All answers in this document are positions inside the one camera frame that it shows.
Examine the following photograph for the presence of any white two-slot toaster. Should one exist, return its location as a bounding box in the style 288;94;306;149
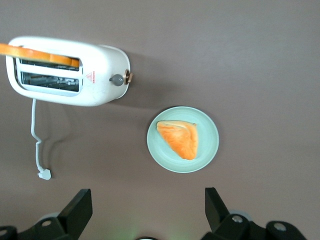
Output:
5;36;135;108

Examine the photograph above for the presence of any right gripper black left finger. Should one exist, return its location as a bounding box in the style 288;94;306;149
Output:
0;188;93;240

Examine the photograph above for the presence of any white power cord with plug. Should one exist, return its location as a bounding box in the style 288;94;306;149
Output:
30;98;52;180

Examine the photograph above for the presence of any orange toast slice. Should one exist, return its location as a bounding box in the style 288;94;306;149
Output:
0;42;80;68

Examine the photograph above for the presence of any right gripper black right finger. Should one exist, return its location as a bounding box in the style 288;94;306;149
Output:
201;187;308;240

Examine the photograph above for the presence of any pale green round plate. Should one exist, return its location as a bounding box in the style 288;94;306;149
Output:
146;106;220;174

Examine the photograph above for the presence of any triangular orange bread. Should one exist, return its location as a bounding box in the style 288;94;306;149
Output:
156;120;199;161

